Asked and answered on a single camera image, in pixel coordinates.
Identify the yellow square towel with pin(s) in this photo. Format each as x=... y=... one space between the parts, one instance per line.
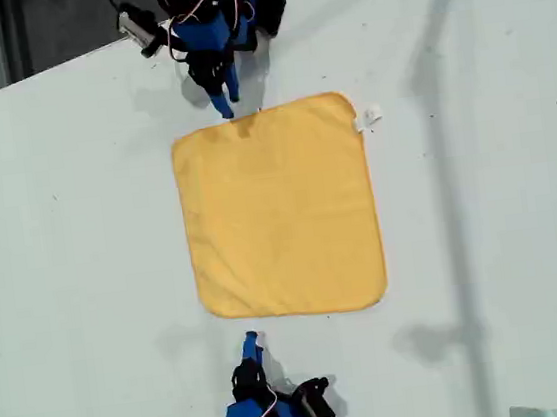
x=278 y=208

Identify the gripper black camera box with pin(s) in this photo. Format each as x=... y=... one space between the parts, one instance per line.
x=139 y=28
x=319 y=407

